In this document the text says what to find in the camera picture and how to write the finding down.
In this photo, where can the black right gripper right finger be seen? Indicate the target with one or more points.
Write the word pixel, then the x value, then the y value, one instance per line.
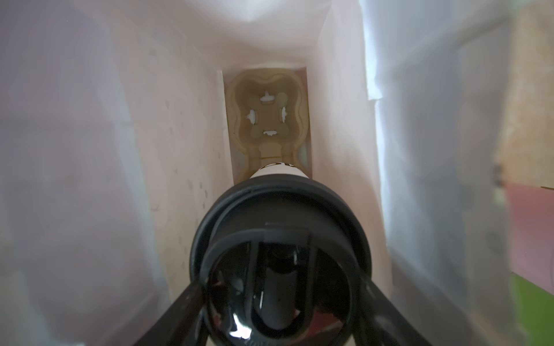
pixel 378 322

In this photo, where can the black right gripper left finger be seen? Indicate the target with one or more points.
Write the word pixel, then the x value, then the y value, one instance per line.
pixel 182 323

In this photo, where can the black cup lid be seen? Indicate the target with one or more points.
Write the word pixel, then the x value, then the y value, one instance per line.
pixel 280 258

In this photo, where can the white paper cup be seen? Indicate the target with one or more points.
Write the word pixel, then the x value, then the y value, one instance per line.
pixel 279 168

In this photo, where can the cartoon animal gift bag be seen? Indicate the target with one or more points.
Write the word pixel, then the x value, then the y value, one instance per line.
pixel 115 145

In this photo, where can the green napkin stack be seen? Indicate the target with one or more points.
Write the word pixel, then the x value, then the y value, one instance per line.
pixel 535 311

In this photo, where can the pink napkin stack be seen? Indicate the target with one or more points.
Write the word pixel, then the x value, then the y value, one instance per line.
pixel 531 218

